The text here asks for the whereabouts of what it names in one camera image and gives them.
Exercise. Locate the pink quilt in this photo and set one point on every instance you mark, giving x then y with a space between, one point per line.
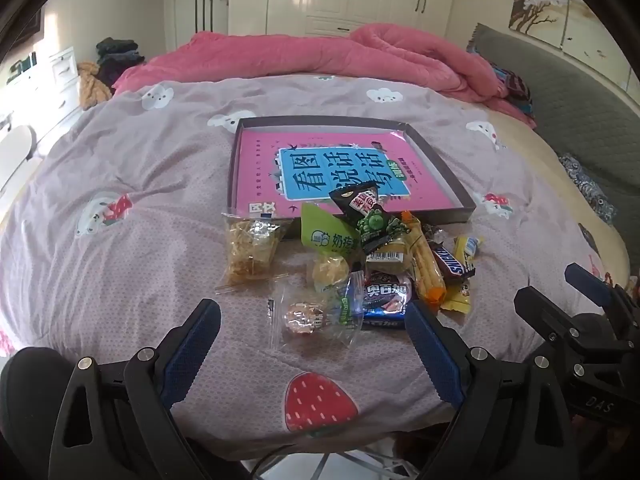
300 55

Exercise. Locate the white dresser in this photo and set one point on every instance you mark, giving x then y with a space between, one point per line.
60 85

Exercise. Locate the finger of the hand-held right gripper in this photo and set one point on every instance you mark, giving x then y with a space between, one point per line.
587 280
542 307

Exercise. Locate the green milk snack packet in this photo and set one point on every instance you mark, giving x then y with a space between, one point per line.
320 235

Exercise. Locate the blue cookie packet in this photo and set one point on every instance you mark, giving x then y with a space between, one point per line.
385 292

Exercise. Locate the small yellow candy bar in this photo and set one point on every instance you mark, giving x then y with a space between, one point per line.
470 247

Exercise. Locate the mauve printed bedspread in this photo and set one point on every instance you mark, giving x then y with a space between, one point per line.
150 185

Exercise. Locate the beige barcode snack packet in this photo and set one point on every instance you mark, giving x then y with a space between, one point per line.
387 260

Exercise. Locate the pink book with blue label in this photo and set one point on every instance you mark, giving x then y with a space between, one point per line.
260 160

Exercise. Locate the white chair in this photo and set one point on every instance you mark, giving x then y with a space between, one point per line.
15 145

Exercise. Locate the yellow snack packet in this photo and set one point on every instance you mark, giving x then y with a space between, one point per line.
457 300

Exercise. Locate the pile of dark clothes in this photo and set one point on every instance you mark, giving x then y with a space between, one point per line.
117 52

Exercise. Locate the beige bed sheet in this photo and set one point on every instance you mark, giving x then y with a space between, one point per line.
540 160

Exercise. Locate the tan knitted cloth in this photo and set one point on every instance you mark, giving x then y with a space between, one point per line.
92 85

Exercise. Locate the shallow grey cardboard box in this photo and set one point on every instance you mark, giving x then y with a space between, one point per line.
450 215

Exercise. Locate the white door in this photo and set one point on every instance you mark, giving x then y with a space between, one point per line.
182 25

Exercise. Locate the striped colourful clothes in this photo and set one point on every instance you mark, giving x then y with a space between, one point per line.
515 87

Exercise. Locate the clear packet with round pastry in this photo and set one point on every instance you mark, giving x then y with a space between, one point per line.
302 317

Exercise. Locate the orange-ended stick biscuit packet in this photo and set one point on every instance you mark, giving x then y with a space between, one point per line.
427 270

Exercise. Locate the black packet with green peas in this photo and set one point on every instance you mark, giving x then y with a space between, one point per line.
370 225

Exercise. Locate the black and white patterned pillow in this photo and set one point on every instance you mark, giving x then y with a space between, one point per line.
585 185

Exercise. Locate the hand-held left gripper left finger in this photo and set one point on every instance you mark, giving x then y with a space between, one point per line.
192 350

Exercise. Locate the grey padded headboard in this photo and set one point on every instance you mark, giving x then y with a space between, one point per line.
575 110

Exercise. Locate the dark green containers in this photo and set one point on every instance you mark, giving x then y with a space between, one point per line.
22 66

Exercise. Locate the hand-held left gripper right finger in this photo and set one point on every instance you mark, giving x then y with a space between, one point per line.
432 355

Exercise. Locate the clear packet of yellow crisps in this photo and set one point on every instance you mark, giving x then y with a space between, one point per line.
250 255

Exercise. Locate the brown chocolate bar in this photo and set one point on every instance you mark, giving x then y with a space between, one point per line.
450 260

